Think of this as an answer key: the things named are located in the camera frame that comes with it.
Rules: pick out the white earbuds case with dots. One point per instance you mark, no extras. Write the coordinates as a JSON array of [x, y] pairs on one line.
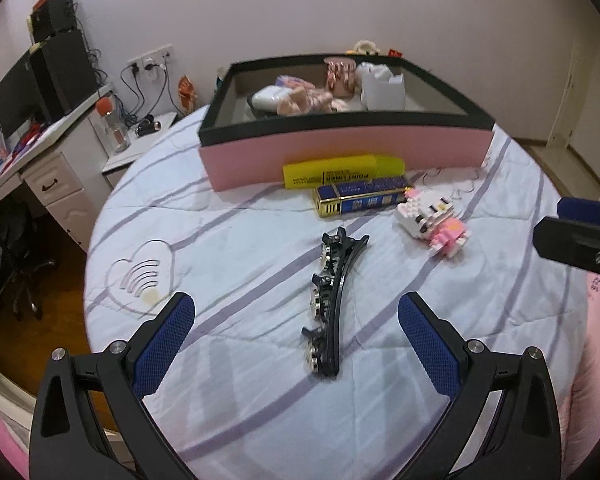
[[269, 97]]

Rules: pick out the pink cloth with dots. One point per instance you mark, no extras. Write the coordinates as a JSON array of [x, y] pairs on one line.
[[0, 435]]

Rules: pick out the small black device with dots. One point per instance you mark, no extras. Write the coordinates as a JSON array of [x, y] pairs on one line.
[[148, 125]]

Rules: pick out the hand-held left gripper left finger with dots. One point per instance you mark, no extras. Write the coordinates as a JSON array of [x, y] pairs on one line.
[[162, 345]]

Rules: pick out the black rhinestone hair clip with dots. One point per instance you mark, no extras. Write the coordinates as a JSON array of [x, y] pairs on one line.
[[337, 300]]

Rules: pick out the yellow highlighter box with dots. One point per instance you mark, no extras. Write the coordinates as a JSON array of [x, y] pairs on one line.
[[340, 172]]

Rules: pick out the white desk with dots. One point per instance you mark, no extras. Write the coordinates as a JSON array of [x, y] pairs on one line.
[[55, 180]]

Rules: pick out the white nightstand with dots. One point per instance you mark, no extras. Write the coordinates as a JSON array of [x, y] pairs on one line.
[[130, 160]]

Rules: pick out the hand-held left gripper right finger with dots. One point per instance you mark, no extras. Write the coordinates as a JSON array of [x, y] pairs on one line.
[[430, 345]]

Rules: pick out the black office chair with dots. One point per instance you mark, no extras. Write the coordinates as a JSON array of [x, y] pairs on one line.
[[15, 265]]

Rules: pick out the red items on desk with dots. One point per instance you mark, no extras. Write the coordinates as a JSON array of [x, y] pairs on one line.
[[26, 137]]

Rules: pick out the blue and white bag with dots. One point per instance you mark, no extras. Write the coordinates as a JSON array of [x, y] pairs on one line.
[[220, 80]]

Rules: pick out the yellow plush toy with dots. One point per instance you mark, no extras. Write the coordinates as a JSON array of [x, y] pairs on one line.
[[362, 47]]

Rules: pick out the pink pig figurine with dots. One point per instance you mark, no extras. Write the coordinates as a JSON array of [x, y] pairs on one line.
[[292, 102]]

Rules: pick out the pink box with black rim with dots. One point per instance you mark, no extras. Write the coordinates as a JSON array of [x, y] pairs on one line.
[[340, 147]]

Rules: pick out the white cat block figure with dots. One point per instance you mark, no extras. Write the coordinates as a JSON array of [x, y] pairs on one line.
[[430, 217]]

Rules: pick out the black computer monitor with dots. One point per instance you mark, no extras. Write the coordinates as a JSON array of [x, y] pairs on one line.
[[17, 95]]

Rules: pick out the blue and gold box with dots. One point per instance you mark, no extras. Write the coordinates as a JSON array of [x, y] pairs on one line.
[[360, 200]]

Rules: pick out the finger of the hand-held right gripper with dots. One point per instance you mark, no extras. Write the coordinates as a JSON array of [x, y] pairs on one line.
[[587, 210], [575, 245]]

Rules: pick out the black computer tower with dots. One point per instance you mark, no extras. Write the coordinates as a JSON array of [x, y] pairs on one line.
[[65, 77]]

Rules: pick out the black speaker box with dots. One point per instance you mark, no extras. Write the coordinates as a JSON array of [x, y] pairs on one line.
[[54, 19]]

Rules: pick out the white door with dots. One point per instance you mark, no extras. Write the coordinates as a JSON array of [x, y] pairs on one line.
[[572, 95]]

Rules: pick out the orange cap water bottle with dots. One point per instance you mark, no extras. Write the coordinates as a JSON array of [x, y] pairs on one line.
[[114, 127]]

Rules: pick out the orange snack bag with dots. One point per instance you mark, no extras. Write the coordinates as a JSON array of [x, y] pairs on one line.
[[189, 95]]

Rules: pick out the white wall power outlet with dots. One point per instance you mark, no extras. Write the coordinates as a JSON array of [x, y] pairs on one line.
[[152, 57]]

